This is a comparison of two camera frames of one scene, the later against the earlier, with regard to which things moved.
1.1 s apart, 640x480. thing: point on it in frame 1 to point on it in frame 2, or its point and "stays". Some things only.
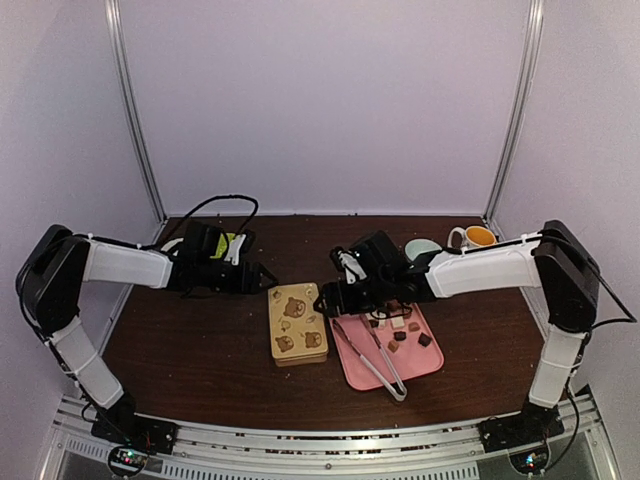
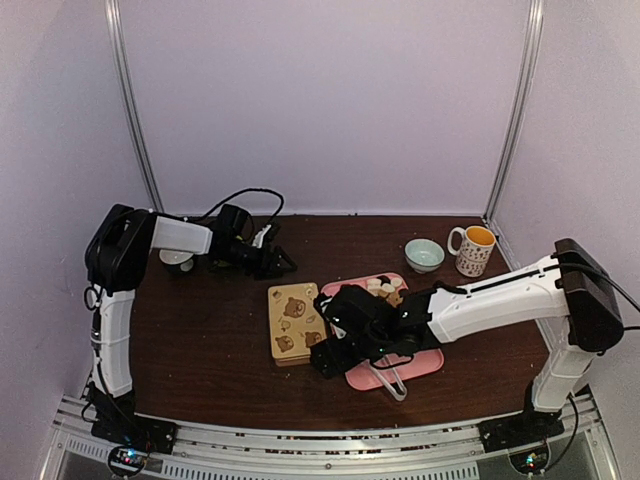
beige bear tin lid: [297, 329] stays
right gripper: [339, 306] to [323, 364]
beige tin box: [307, 360] stays
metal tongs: [396, 393] stays
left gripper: [254, 283] to [266, 265]
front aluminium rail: [447, 452] stays
